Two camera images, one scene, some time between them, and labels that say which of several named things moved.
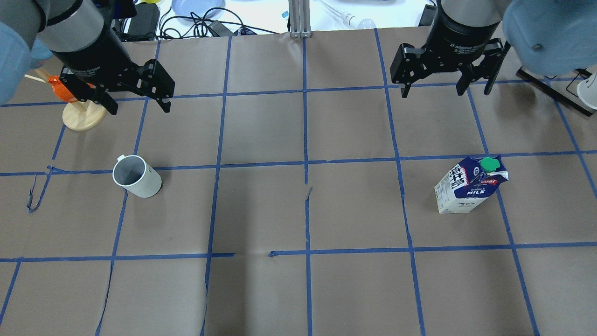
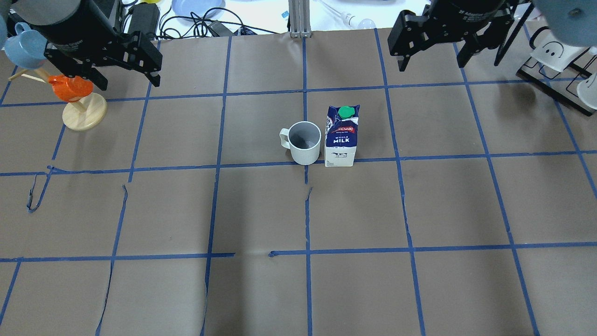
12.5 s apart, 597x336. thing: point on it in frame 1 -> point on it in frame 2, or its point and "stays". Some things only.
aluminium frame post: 299,19 stays
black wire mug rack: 563,87 stays
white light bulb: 353,21 stays
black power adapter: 144,25 stays
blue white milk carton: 468,183 -> 341,136
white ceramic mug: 134,173 -> 303,138
